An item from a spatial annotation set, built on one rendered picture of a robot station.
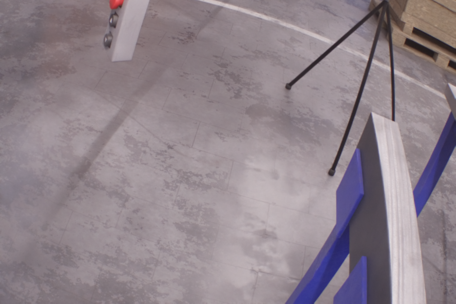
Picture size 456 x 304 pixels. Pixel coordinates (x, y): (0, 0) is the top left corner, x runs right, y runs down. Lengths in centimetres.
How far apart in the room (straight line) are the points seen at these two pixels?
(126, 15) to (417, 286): 60
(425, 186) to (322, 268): 57
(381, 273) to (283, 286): 113
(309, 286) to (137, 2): 70
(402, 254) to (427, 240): 165
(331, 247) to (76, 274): 86
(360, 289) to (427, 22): 384
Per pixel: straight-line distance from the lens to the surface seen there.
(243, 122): 255
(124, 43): 88
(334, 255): 115
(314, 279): 120
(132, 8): 85
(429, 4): 448
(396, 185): 93
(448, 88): 154
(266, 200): 219
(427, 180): 162
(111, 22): 89
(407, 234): 84
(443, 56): 466
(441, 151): 157
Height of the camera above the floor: 134
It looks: 34 degrees down
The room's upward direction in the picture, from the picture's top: 19 degrees clockwise
